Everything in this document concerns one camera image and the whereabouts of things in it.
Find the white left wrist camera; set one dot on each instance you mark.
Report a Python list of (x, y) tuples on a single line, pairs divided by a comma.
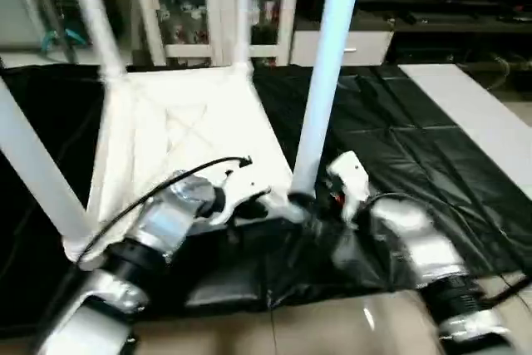
[(241, 189)]

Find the black mat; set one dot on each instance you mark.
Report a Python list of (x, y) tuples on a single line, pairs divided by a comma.
[(399, 155)]

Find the white flat board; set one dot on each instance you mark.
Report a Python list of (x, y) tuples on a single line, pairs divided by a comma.
[(474, 114)]

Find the white drawer unit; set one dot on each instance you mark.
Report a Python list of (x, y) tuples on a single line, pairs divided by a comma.
[(357, 46)]

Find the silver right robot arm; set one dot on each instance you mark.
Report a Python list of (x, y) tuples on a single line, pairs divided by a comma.
[(424, 255)]

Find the black metal table frame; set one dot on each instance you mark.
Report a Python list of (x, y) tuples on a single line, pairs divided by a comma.
[(514, 290)]

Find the light blue stand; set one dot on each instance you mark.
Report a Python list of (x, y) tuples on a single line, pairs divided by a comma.
[(65, 37)]

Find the white glass door cabinet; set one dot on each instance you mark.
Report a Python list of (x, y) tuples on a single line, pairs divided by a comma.
[(183, 10)]

